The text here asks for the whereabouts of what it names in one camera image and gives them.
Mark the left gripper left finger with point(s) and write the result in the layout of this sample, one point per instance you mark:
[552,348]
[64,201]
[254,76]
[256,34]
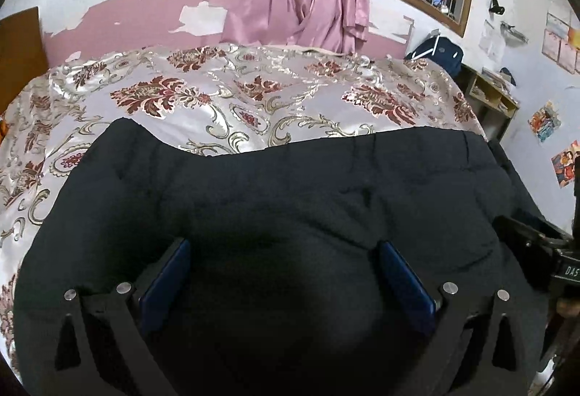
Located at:
[101,350]

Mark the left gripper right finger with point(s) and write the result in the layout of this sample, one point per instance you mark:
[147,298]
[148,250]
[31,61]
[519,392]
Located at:
[470,345]

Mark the black padded jacket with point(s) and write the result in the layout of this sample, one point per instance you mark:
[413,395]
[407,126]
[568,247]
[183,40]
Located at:
[279,295]

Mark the person right hand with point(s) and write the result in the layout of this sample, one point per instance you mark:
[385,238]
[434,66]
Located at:
[568,308]

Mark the wooden shelf desk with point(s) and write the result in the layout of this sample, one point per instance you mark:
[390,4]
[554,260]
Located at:
[492,104]

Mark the floral satin bedspread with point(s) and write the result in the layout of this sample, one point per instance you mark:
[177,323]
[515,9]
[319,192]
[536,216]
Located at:
[213,100]

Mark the wooden headboard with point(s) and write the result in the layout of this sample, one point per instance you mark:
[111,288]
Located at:
[22,55]

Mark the cartoon wall sticker lower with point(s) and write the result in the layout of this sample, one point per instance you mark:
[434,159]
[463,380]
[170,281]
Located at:
[564,164]

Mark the cartoon wall sticker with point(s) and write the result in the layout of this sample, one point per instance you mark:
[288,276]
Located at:
[564,164]
[545,122]

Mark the cartoon wall sticker upper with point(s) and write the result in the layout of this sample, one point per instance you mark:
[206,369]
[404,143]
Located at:
[545,122]

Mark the wall certificates cluster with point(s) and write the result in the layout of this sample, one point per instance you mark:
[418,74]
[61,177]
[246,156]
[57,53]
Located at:
[561,40]

